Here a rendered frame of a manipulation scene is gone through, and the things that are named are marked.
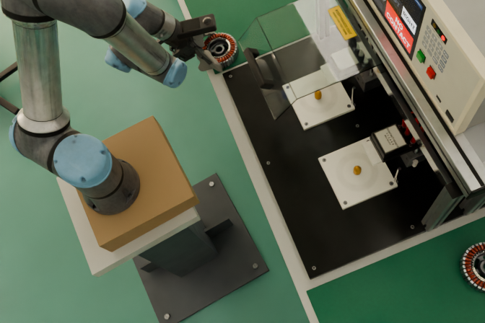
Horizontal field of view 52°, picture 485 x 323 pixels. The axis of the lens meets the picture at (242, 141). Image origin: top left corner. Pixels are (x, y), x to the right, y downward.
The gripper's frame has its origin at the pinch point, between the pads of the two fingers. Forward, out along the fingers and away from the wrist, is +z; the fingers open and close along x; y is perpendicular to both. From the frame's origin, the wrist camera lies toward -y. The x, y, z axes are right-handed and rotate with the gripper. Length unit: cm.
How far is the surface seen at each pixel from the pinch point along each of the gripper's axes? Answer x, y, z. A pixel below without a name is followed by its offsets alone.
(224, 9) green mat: -16.3, -2.5, 2.7
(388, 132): 44, -40, 5
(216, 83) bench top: 10.0, 3.4, -0.4
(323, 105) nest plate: 26.6, -23.3, 11.1
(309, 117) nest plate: 29.3, -19.5, 8.9
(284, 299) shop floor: 66, 38, 66
